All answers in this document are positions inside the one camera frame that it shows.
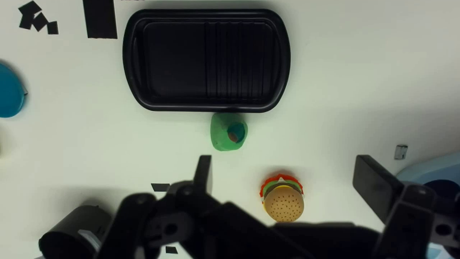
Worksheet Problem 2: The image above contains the green toy pear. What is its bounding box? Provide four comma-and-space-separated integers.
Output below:
210, 111, 250, 153

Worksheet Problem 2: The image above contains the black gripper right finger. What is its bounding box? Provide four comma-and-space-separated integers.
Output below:
352, 153, 460, 259

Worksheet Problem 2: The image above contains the teal toy pot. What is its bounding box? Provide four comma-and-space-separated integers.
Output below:
0, 60, 30, 121

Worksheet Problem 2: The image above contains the small grey tape piece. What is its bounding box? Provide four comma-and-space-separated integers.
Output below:
392, 143, 410, 162

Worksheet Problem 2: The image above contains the black ribbed plastic tray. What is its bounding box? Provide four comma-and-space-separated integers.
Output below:
121, 8, 292, 114

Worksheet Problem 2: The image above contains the light blue toy coffeemaker oven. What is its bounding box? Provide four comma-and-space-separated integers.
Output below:
395, 152, 460, 259

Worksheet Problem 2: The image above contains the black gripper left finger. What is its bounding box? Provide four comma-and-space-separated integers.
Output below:
96, 153, 227, 259

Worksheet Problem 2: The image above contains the toy hamburger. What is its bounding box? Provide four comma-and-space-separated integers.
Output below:
259, 173, 306, 224

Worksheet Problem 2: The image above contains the black wrist cable connector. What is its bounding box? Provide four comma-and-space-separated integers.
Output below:
37, 205, 115, 259

